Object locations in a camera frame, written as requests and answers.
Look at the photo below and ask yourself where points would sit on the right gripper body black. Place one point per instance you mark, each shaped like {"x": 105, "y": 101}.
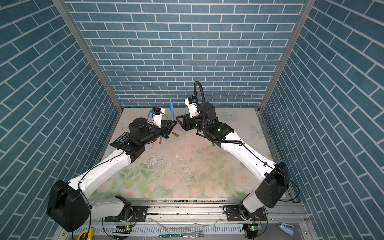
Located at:
{"x": 196, "y": 122}

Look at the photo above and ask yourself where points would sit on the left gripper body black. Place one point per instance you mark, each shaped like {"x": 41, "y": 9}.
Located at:
{"x": 156, "y": 133}

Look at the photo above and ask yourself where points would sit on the blue pen cap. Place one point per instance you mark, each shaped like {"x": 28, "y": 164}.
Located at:
{"x": 171, "y": 108}

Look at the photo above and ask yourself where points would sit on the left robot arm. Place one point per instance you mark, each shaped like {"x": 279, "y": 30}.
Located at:
{"x": 69, "y": 203}

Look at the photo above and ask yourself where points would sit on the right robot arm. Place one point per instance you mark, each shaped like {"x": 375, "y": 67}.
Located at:
{"x": 272, "y": 179}

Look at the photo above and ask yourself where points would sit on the black calculator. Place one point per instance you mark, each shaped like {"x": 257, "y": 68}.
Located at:
{"x": 120, "y": 141}

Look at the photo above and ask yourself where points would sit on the white blue stapler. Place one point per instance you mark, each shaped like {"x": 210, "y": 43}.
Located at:
{"x": 287, "y": 228}

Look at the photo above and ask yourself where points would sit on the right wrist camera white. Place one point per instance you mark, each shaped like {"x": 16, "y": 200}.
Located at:
{"x": 192, "y": 106}

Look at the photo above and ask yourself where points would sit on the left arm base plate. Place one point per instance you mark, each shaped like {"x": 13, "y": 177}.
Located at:
{"x": 130, "y": 215}

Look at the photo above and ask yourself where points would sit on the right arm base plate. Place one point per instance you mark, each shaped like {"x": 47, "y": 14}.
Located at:
{"x": 236, "y": 213}

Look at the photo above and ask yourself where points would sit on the green handled fork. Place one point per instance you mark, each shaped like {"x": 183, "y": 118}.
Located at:
{"x": 194, "y": 234}

